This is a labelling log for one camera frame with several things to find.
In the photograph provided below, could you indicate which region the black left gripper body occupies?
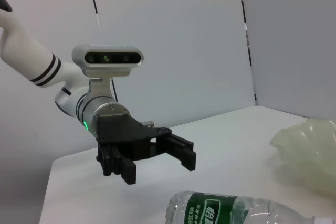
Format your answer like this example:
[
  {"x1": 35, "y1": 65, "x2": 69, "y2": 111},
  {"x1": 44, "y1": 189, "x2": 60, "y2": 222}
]
[{"x1": 93, "y1": 113, "x2": 173, "y2": 162}]

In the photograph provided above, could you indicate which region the clear water bottle green label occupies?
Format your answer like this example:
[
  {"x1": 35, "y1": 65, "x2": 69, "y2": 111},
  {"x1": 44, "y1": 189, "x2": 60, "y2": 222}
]
[{"x1": 165, "y1": 190, "x2": 336, "y2": 224}]

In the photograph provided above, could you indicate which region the pale green glass fruit plate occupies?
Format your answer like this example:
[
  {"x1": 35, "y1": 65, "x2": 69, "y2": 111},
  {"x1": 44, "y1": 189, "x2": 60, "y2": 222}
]
[{"x1": 269, "y1": 118, "x2": 336, "y2": 196}]

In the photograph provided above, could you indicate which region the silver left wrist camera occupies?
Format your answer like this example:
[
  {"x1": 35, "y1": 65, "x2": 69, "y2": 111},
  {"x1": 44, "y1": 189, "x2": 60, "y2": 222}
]
[{"x1": 71, "y1": 43, "x2": 144, "y2": 78}]

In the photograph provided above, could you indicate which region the thin black camera cable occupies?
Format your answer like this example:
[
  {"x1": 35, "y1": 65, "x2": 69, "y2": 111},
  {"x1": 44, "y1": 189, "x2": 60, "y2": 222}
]
[{"x1": 111, "y1": 77, "x2": 119, "y2": 102}]

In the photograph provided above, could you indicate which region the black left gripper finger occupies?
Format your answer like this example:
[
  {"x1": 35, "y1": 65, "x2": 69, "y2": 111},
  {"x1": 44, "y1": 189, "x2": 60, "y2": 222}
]
[
  {"x1": 97, "y1": 144, "x2": 138, "y2": 185},
  {"x1": 156, "y1": 133, "x2": 197, "y2": 172}
]

